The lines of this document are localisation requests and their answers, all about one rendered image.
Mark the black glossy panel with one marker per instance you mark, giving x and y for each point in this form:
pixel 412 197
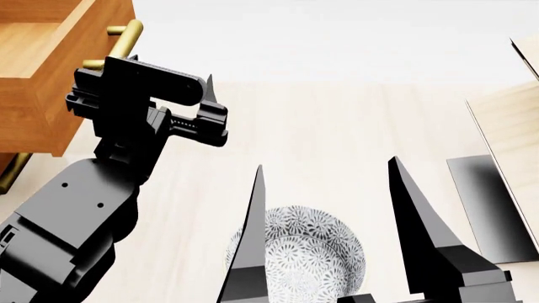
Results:
pixel 484 211

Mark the patterned grey white plate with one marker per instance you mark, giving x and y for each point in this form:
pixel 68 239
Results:
pixel 311 249

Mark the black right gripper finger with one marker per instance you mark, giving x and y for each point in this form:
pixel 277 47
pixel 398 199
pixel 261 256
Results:
pixel 425 227
pixel 250 246

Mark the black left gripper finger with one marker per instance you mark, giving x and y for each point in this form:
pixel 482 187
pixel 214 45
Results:
pixel 86 91
pixel 212 120

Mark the light wooden panel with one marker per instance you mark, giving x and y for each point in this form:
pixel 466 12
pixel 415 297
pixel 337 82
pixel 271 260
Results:
pixel 528 53

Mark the light wooden cabinet door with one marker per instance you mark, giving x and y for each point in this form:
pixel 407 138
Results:
pixel 509 135

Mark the open wooden drawer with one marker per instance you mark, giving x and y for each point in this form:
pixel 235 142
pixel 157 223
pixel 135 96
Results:
pixel 46 79

